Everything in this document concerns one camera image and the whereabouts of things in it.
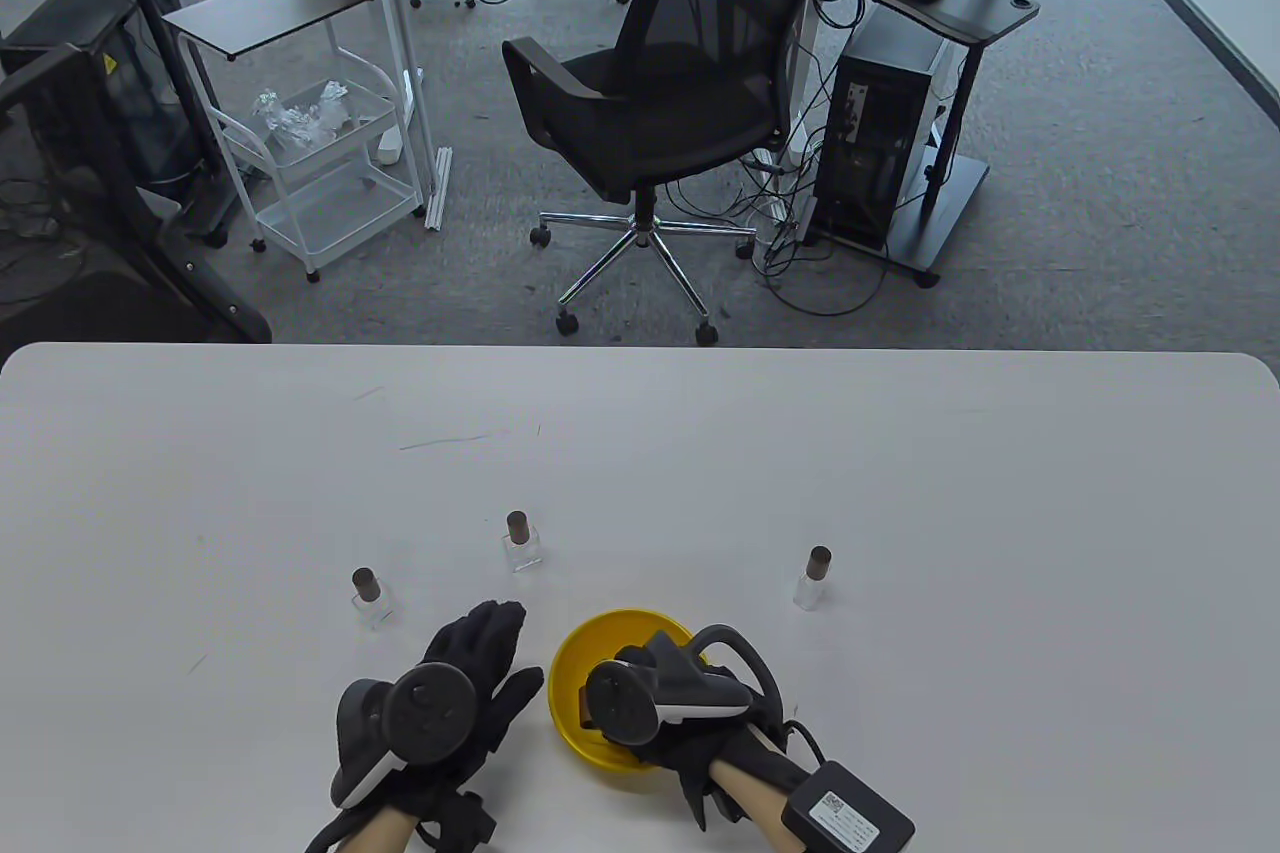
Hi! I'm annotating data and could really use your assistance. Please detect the black stand pole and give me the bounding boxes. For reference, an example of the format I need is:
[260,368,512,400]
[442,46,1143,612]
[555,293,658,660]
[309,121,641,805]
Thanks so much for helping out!
[93,0,241,249]

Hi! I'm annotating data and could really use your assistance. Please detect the black mesh office chair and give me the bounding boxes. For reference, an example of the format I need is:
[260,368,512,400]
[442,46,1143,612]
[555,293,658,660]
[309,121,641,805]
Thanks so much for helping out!
[502,0,859,344]

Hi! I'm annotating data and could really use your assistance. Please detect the person's left forearm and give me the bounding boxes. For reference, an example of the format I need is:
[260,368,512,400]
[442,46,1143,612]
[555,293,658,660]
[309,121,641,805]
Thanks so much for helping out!
[335,805,416,853]

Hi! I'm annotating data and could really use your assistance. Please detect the large black equipment frame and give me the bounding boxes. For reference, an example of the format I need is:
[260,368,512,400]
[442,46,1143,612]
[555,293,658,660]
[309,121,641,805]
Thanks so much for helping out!
[0,43,273,344]

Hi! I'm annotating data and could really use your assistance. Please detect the crumpled clear plastic wrap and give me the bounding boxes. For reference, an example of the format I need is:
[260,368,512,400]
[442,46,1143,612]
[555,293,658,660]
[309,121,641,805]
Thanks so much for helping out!
[252,79,351,146]

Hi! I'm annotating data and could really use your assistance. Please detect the black and white tracking controller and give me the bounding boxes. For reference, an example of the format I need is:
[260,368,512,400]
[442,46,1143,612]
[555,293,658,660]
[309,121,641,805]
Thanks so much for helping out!
[333,661,479,809]
[583,626,791,746]

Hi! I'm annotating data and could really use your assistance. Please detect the black equipment cabinet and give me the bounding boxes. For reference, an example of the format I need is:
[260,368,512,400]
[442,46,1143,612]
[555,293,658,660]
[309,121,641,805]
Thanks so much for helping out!
[0,0,216,194]

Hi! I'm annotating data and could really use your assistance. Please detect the white metal frame desk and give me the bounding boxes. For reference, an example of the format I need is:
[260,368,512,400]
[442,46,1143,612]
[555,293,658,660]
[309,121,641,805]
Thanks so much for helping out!
[262,0,919,231]

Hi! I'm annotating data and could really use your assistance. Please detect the black floor cables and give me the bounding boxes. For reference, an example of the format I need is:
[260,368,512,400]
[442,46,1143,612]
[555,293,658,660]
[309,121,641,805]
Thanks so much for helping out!
[665,128,891,319]

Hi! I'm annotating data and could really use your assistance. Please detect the white metal utility cart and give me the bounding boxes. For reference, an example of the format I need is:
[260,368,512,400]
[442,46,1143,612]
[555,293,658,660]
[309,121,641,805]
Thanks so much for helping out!
[178,23,429,284]

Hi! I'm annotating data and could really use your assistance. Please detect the person's right forearm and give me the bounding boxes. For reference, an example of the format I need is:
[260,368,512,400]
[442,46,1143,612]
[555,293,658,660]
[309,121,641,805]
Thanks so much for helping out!
[712,758,811,853]

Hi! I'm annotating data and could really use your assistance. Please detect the dark wooden cart top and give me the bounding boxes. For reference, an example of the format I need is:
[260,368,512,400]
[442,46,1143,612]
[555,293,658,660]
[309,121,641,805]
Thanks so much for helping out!
[162,0,384,62]

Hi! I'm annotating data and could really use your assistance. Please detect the yellow bowl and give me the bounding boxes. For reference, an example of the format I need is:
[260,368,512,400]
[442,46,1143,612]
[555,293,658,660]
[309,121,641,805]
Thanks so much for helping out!
[548,608,701,774]

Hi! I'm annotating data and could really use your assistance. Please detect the black computer tower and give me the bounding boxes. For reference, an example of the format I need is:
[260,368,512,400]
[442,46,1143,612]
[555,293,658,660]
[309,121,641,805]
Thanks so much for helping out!
[812,5,951,254]

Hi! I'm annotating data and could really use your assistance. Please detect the person's right hand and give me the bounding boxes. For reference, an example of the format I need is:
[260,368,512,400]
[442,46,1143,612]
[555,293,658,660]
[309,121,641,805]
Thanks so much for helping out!
[595,715,809,832]

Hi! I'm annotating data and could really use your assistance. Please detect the black mobile computer stand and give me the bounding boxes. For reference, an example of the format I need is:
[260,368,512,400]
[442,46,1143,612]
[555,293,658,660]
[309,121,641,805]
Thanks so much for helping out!
[795,0,1041,287]

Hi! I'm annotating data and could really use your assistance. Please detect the person's left hand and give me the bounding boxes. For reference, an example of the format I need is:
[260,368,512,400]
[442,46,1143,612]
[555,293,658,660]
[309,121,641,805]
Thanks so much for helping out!
[390,600,546,806]

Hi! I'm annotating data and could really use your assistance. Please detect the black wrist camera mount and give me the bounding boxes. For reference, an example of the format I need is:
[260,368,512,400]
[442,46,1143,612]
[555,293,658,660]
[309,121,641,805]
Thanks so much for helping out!
[780,761,916,853]
[415,788,499,853]

